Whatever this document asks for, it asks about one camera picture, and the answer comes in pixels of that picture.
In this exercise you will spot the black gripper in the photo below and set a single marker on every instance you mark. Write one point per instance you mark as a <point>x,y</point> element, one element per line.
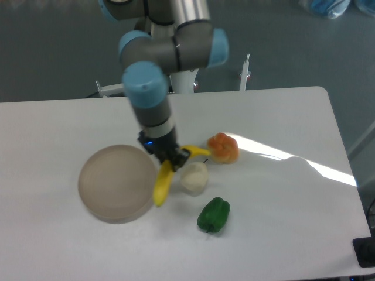
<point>164,147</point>

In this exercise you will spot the yellow banana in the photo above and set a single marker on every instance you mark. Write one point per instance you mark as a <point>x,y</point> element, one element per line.
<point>166,174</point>

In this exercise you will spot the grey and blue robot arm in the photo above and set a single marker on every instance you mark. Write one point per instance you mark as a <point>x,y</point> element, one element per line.
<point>148,60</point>

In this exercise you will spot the round beige plate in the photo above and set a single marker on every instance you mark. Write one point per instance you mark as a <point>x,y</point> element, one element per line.
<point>116,183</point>

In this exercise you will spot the white pear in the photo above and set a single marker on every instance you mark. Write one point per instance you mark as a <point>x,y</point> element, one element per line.
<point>194,178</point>

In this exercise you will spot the orange bread roll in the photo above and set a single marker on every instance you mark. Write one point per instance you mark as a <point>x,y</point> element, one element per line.
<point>223,148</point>

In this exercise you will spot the green bell pepper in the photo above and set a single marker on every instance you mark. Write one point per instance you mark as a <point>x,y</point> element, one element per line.
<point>214,215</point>

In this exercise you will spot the blue plastic bag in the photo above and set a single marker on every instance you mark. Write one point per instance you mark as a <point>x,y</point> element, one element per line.
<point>332,9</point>

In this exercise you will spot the black device at edge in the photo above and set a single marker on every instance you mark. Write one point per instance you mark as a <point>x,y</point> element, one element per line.
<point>364,250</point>

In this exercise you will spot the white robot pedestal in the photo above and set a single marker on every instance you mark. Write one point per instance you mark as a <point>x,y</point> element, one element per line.
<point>181,82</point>

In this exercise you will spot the white left bracket bar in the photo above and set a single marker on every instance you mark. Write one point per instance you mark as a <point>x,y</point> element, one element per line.
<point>115,90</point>

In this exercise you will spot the white bracket bar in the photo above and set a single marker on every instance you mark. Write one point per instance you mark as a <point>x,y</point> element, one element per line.
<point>115,90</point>
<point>245,74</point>

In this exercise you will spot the white right bracket bar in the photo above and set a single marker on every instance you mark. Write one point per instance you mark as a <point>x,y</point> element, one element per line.
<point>245,74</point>

